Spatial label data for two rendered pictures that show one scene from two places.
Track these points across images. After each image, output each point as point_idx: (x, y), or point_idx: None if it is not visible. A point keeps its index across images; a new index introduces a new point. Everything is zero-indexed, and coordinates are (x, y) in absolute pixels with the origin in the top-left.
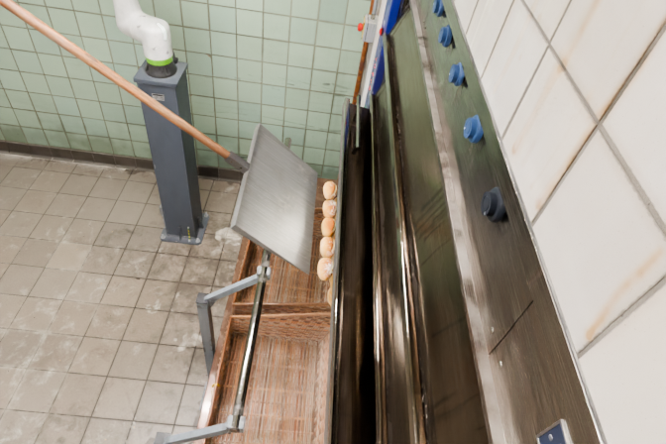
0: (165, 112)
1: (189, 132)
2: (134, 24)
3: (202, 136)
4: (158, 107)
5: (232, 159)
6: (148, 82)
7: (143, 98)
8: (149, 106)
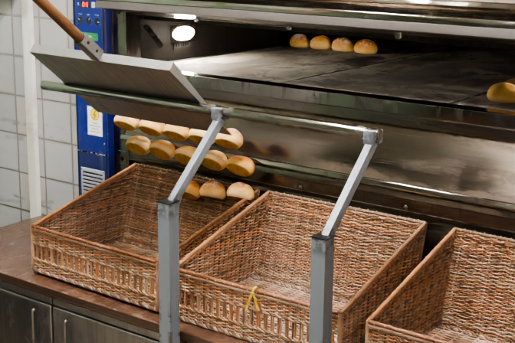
0: None
1: (49, 4)
2: None
3: (58, 10)
4: None
5: (89, 37)
6: None
7: None
8: None
